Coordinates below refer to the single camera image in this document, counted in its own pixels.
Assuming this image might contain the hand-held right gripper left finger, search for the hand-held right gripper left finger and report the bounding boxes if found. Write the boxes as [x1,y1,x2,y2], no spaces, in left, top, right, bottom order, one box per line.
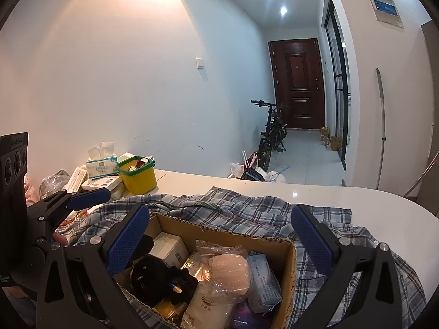
[37,203,150,329]

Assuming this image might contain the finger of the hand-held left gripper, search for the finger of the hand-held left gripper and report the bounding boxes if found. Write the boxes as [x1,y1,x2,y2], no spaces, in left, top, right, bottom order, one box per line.
[27,187,112,215]
[29,212,69,247]

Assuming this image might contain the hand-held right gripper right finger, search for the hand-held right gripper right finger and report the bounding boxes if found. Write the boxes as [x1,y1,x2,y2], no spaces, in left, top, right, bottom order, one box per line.
[290,203,403,329]

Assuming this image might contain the beige printed box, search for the beige printed box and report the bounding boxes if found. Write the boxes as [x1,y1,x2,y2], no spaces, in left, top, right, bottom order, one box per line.
[151,232,190,268]

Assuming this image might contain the printed cardboard box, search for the printed cardboard box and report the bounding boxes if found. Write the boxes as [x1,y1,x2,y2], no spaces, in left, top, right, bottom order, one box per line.
[113,212,298,329]

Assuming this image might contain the black fuzzy hair tie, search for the black fuzzy hair tie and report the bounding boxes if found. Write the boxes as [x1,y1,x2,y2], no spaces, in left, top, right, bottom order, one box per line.
[132,257,199,304]

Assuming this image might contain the gold box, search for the gold box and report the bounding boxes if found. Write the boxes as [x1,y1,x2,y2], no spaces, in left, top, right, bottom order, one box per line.
[180,252,211,282]

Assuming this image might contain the peach sponge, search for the peach sponge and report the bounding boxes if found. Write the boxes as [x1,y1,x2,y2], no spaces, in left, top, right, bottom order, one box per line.
[195,240,251,304]

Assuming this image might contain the dark purple box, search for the dark purple box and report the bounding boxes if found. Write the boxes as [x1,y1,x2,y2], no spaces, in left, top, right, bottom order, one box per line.
[233,302,263,329]

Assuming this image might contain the white cotton pad pack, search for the white cotton pad pack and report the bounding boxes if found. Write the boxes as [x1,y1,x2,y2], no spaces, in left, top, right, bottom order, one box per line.
[181,279,234,329]

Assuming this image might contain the flat white mask box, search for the flat white mask box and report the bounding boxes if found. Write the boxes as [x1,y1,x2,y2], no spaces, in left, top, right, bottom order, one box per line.
[81,175,122,191]

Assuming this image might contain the long white box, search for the long white box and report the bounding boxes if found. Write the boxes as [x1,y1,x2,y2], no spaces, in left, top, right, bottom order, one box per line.
[66,166,88,194]

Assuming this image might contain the white green tissue pack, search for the white green tissue pack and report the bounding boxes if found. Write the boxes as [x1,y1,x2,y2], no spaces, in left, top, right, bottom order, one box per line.
[85,141,119,179]

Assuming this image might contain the clear plastic bag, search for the clear plastic bag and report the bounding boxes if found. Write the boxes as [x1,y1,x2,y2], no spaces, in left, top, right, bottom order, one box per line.
[39,169,71,199]

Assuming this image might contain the yellow tub with green rim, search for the yellow tub with green rim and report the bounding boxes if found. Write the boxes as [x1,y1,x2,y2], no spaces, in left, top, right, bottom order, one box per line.
[117,156,157,195]

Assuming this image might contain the blue plaid cloth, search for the blue plaid cloth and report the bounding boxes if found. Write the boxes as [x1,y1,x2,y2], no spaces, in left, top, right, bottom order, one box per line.
[55,187,427,329]

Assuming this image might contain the pink and white bag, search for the pink and white bag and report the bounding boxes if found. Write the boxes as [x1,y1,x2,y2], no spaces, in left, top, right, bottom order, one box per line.
[244,151,260,171]

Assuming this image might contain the black bicycle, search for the black bicycle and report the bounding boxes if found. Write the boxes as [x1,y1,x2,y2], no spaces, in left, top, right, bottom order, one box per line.
[250,99,291,172]

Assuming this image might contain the red and white stick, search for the red and white stick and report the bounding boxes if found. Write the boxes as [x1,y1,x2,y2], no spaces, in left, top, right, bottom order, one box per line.
[403,152,439,197]

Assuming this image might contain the mop with grey pole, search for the mop with grey pole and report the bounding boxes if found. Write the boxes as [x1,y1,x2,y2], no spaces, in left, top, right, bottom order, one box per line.
[375,69,386,191]

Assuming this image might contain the black framed glass door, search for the black framed glass door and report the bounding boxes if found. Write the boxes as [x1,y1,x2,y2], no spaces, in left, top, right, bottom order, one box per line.
[322,0,350,172]

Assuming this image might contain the dark red entrance door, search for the dark red entrance door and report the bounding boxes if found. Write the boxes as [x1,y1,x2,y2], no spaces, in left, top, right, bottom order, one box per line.
[268,38,326,130]

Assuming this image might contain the grey refrigerator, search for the grey refrigerator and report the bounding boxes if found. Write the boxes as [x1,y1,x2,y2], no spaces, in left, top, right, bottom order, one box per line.
[420,19,439,165]

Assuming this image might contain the wall electric panel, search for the wall electric panel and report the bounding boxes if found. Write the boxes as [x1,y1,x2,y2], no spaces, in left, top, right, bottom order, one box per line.
[358,0,404,29]

